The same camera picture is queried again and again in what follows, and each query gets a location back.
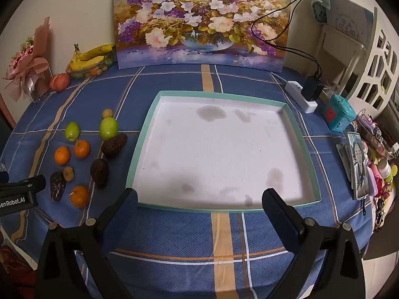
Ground dark red cloth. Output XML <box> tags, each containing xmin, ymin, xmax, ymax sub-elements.
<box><xmin>0</xmin><ymin>243</ymin><xmax>38</xmax><ymax>299</ymax></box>

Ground white power strip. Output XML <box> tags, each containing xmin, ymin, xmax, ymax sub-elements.
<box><xmin>285</xmin><ymin>81</ymin><xmax>319</xmax><ymax>114</ymax></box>

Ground orange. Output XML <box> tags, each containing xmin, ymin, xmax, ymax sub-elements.
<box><xmin>54</xmin><ymin>146</ymin><xmax>71</xmax><ymax>166</ymax></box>
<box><xmin>74</xmin><ymin>140</ymin><xmax>91</xmax><ymax>159</ymax></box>
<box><xmin>69</xmin><ymin>186</ymin><xmax>91</xmax><ymax>208</ymax></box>

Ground blue plaid tablecloth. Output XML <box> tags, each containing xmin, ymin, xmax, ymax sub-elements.
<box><xmin>0</xmin><ymin>64</ymin><xmax>379</xmax><ymax>299</ymax></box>

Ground large green fruit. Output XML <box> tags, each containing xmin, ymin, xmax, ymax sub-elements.
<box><xmin>99</xmin><ymin>117</ymin><xmax>119</xmax><ymax>140</ymax></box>

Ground red peach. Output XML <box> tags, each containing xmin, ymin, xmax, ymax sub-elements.
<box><xmin>49</xmin><ymin>73</ymin><xmax>71</xmax><ymax>93</ymax></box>

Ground pile of colourful small accessories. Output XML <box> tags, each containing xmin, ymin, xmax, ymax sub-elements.
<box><xmin>354</xmin><ymin>109</ymin><xmax>399</xmax><ymax>234</ymax></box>

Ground yellow banana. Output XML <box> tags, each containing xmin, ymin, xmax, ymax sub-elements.
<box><xmin>74</xmin><ymin>44</ymin><xmax>115</xmax><ymax>62</ymax></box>
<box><xmin>69</xmin><ymin>55</ymin><xmax>105</xmax><ymax>72</ymax></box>

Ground white tray with teal rim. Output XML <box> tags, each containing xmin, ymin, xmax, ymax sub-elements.
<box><xmin>126</xmin><ymin>91</ymin><xmax>321</xmax><ymax>214</ymax></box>

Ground teal plastic box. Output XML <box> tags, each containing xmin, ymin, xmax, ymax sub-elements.
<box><xmin>322</xmin><ymin>94</ymin><xmax>356</xmax><ymax>132</ymax></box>

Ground clear tray of small fruits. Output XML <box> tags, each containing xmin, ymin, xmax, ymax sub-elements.
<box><xmin>65</xmin><ymin>54</ymin><xmax>114</xmax><ymax>78</ymax></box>

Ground pink wrapped bouquet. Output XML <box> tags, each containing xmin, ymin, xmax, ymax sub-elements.
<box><xmin>1</xmin><ymin>17</ymin><xmax>52</xmax><ymax>102</ymax></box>

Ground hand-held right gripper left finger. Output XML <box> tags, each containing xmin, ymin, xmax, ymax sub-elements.
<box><xmin>37</xmin><ymin>188</ymin><xmax>139</xmax><ymax>299</ymax></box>

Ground smooth dark avocado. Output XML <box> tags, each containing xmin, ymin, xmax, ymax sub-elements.
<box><xmin>90</xmin><ymin>158</ymin><xmax>109</xmax><ymax>188</ymax></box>

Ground portrait printed phone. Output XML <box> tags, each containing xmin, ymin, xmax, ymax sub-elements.
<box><xmin>347</xmin><ymin>132</ymin><xmax>370</xmax><ymax>200</ymax></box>

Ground black power adapter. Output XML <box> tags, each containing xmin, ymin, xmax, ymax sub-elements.
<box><xmin>302</xmin><ymin>75</ymin><xmax>325</xmax><ymax>102</ymax></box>

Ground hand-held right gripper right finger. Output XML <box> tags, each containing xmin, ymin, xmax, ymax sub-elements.
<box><xmin>262</xmin><ymin>188</ymin><xmax>367</xmax><ymax>299</ymax></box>

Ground grey card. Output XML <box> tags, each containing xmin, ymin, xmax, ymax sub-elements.
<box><xmin>336</xmin><ymin>143</ymin><xmax>354</xmax><ymax>190</ymax></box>

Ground white lattice chair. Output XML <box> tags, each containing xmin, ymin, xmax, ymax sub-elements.
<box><xmin>346</xmin><ymin>6</ymin><xmax>399</xmax><ymax>119</ymax></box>

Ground patterned blue cloth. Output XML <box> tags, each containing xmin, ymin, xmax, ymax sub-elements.
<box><xmin>312</xmin><ymin>0</ymin><xmax>331</xmax><ymax>24</ymax></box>

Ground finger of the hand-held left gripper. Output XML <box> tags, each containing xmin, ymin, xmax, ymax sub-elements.
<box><xmin>0</xmin><ymin>175</ymin><xmax>47</xmax><ymax>197</ymax></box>

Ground wrinkled dark avocado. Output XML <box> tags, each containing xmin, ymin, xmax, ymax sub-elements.
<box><xmin>101</xmin><ymin>133</ymin><xmax>128</xmax><ymax>158</ymax></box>

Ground black cable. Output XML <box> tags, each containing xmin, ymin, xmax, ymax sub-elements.
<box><xmin>254</xmin><ymin>0</ymin><xmax>318</xmax><ymax>80</ymax></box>
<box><xmin>251</xmin><ymin>0</ymin><xmax>322</xmax><ymax>79</ymax></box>

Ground flower painting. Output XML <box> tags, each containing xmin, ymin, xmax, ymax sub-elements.
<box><xmin>113</xmin><ymin>0</ymin><xmax>292</xmax><ymax>73</ymax></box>

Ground small green fruit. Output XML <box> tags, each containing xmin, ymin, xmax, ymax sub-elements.
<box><xmin>64</xmin><ymin>122</ymin><xmax>80</xmax><ymax>142</ymax></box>

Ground white wooden rack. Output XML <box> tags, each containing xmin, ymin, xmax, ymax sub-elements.
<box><xmin>317</xmin><ymin>24</ymin><xmax>367</xmax><ymax>95</ymax></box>

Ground brown date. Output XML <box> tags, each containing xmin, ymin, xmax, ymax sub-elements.
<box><xmin>50</xmin><ymin>171</ymin><xmax>67</xmax><ymax>201</ymax></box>

